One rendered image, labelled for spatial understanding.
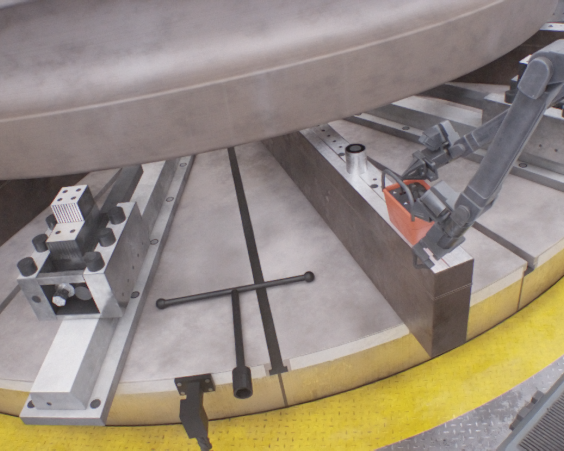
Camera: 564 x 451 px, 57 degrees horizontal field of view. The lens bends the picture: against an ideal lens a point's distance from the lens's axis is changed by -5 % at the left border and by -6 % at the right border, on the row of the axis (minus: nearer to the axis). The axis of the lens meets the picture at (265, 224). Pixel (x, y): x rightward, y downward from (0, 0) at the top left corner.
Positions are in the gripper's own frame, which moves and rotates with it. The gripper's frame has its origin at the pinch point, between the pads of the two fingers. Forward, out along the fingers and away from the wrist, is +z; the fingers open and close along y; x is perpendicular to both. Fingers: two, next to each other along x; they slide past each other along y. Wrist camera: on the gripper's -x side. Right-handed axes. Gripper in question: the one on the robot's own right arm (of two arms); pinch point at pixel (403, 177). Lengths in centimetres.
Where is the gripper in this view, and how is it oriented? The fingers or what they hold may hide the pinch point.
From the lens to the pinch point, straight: 174.5
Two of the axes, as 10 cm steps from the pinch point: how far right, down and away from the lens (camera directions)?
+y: 3.0, 5.2, -8.0
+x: 3.6, 7.2, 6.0
